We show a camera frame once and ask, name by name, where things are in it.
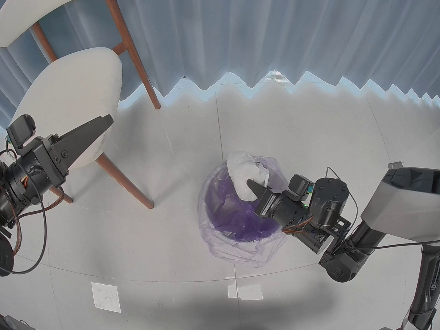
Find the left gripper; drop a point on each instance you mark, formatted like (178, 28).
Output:
(44, 163)

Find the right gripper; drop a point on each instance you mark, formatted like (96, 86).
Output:
(282, 208)

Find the white paper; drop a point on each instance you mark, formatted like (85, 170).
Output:
(244, 170)

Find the purple plastic bag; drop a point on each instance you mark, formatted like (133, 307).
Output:
(233, 215)

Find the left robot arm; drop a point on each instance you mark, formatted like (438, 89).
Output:
(5, 201)

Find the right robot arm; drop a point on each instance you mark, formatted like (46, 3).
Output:
(330, 201)

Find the white trash bin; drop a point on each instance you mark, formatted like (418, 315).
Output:
(237, 249)

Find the white cushioned wooden chair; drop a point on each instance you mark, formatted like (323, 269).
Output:
(68, 91)

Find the pale blue curtain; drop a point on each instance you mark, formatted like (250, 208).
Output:
(275, 22)

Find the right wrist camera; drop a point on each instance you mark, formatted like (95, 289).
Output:
(299, 186)

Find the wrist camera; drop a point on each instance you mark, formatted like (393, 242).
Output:
(299, 186)
(20, 129)

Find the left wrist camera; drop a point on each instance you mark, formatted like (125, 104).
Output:
(20, 129)

